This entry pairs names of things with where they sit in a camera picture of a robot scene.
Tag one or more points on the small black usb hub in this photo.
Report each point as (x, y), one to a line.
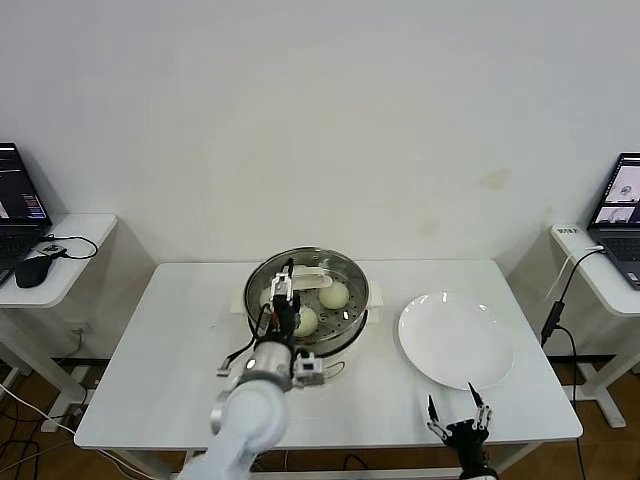
(52, 249)

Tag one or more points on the black computer mouse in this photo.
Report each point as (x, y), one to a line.
(32, 272)

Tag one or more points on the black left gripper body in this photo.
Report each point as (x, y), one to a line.
(286, 322)

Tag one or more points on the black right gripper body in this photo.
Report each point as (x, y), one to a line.
(467, 442)

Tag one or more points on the cream electric cooker pot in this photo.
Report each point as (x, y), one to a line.
(345, 357)

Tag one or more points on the white steamed baozi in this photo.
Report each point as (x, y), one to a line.
(334, 295)
(265, 298)
(307, 324)

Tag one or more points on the black laptop with dark screen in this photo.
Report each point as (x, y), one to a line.
(20, 190)

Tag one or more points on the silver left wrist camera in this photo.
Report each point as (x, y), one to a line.
(307, 369)

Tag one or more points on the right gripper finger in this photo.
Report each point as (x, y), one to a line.
(433, 417)
(482, 412)

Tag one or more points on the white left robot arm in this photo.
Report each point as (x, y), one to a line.
(250, 415)

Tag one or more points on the white labelled power strip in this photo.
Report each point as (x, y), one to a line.
(575, 239)

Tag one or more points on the white table frame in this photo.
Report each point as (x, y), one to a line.
(400, 471)

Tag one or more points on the perforated steel steamer basket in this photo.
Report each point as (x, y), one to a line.
(350, 335)

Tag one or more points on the grey laptop with pink screen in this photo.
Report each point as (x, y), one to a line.
(620, 190)

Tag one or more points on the white round plate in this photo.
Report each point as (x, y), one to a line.
(450, 345)

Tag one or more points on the white wall socket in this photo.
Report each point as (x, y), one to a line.
(80, 328)

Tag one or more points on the white side desk with mouse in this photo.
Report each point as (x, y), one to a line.
(75, 280)

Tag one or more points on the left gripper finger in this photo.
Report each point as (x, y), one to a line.
(276, 287)
(289, 290)

